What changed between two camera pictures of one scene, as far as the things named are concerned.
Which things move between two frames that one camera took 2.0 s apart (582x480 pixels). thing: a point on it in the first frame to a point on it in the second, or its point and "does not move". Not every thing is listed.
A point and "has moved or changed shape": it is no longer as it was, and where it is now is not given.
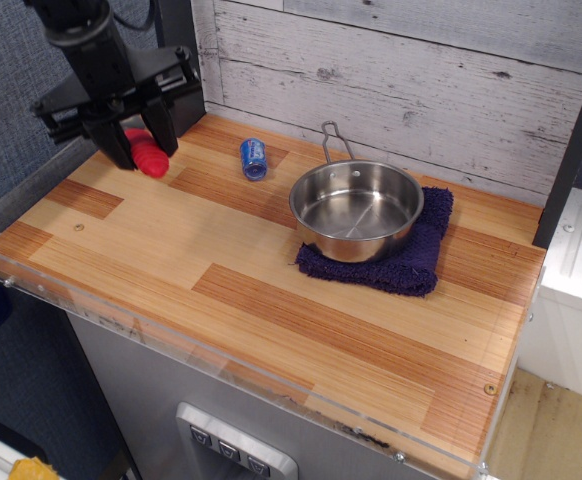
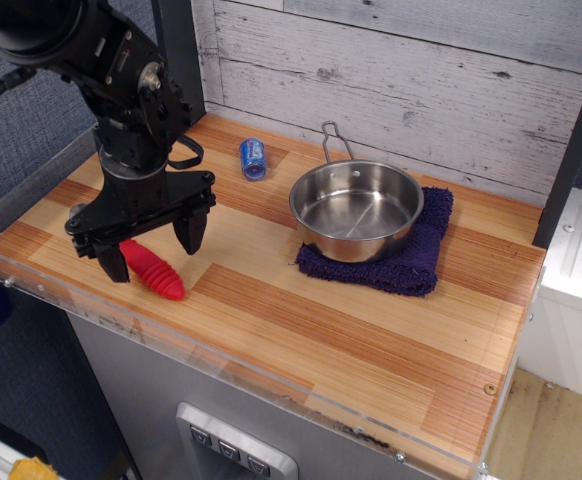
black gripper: (112, 83) to (137, 199)
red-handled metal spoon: (149, 159) has moved or changed shape
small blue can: (254, 159) does not move
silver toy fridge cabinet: (144, 384) does not move
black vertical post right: (576, 148) does not move
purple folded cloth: (411, 268) does not move
